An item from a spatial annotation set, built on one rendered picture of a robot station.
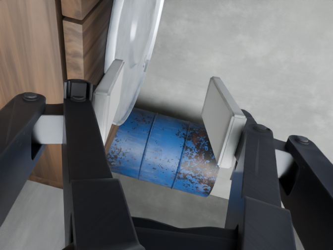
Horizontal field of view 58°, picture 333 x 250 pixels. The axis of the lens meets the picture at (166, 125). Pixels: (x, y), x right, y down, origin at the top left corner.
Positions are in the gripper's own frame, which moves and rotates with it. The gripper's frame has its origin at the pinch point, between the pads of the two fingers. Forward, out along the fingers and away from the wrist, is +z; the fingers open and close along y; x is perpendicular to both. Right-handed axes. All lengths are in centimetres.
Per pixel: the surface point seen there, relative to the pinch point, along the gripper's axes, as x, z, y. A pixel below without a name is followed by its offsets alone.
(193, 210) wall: -218, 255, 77
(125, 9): 3.6, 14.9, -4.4
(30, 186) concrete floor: -69, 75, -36
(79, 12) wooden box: 3.3, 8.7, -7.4
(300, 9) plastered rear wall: 9, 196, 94
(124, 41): 0.1, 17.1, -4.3
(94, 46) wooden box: -0.2, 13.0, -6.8
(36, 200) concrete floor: -79, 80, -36
